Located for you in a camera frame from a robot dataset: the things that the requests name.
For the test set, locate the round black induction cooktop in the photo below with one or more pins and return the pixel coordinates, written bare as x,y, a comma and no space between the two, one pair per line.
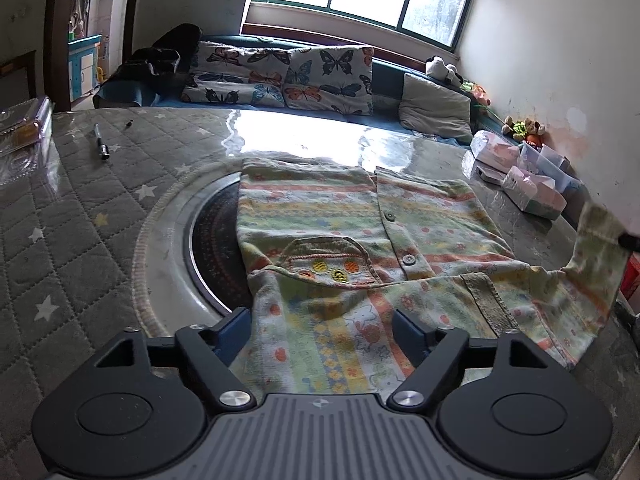
211,249

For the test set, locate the plush toys on sofa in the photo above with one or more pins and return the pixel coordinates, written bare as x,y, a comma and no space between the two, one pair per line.
527,131

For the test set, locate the colourful patterned child shirt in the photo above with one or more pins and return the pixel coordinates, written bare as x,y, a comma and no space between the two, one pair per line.
332,252

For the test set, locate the grey cushion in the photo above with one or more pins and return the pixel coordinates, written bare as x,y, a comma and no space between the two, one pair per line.
429,108

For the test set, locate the blue sofa bed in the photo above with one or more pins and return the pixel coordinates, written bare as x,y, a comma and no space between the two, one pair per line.
387,84

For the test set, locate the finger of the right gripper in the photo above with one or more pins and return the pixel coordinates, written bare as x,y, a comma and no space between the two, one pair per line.
629,242

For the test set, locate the black clothes pile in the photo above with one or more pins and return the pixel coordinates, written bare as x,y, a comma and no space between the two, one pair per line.
158,68

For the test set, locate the blue white cabinet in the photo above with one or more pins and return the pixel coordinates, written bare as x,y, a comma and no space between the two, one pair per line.
82,66

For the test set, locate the red plastic stool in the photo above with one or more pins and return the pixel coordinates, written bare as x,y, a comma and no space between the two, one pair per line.
631,278

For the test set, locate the white plush toy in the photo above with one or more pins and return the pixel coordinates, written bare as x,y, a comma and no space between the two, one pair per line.
442,67

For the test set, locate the clear plastic box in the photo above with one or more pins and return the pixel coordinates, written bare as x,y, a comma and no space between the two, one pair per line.
25,138

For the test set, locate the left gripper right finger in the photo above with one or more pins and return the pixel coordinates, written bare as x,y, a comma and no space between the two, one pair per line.
436,356

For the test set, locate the pink tissue pack far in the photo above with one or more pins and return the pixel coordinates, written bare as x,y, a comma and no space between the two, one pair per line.
490,149

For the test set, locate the grey quilted star tablecloth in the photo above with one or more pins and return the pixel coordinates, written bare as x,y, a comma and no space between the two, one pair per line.
89,247

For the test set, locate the butterfly pillow left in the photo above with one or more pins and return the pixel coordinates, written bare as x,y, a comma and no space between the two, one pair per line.
226,75

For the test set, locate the butterfly pillow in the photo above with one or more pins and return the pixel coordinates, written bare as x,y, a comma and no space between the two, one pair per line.
226,75
336,79

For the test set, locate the pink tissue pack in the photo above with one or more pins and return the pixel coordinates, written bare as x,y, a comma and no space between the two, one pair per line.
490,149
533,194

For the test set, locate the black pen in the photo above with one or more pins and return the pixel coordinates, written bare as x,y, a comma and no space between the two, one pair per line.
103,151

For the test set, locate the butterfly pillow right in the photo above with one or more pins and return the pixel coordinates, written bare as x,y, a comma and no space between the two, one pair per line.
336,79

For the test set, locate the clear plastic storage bin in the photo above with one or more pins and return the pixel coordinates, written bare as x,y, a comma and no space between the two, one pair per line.
537,163

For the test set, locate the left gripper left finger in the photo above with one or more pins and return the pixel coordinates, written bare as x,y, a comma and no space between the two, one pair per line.
205,354

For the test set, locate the pink tissue pack near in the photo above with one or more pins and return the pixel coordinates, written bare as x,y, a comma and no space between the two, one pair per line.
533,194

